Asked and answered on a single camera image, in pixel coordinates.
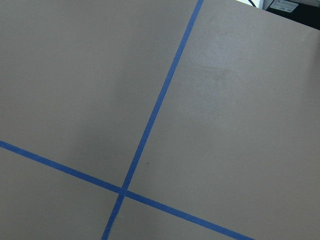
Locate brown paper table mat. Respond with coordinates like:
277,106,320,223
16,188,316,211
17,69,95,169
0,0,320,240

